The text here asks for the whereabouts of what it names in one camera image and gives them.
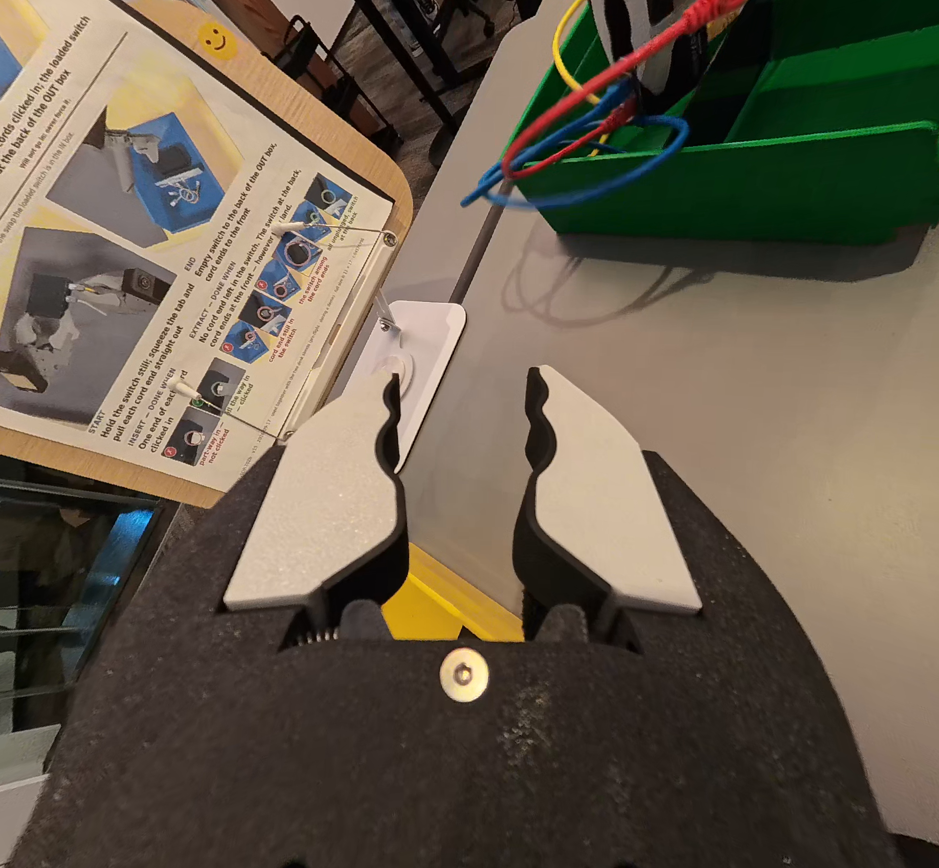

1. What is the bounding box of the blue ethernet cable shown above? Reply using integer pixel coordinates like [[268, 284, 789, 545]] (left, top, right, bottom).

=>
[[461, 76, 691, 212]]

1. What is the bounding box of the yellow smiley sticker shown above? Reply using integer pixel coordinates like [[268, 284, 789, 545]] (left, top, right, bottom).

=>
[[198, 21, 239, 62]]

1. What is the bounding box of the yellow ethernet cable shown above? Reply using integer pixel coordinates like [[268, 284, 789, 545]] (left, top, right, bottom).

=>
[[554, 0, 805, 159]]

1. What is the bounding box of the printed instruction sheet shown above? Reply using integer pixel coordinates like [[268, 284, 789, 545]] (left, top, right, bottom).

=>
[[0, 0, 399, 474]]

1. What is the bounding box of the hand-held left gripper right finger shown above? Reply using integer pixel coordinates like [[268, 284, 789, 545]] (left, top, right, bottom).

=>
[[514, 365, 704, 616]]

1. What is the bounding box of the white stand base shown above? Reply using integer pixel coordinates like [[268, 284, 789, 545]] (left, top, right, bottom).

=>
[[323, 299, 468, 474]]

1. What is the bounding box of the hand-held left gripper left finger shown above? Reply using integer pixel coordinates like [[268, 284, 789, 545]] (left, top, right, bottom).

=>
[[222, 371, 408, 612]]

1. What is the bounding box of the black table frame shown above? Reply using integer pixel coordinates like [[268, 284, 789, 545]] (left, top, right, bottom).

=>
[[304, 0, 470, 132]]

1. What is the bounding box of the yellow plastic bin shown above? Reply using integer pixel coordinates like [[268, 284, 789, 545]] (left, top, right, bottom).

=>
[[381, 541, 526, 643]]

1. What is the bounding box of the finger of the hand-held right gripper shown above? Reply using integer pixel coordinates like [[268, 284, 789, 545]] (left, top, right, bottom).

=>
[[576, 0, 687, 97]]

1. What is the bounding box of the green plastic bin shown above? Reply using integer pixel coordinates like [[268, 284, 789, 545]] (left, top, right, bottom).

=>
[[506, 0, 939, 247]]

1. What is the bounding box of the red ethernet cable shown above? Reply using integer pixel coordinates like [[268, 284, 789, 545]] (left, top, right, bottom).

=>
[[502, 0, 793, 181]]

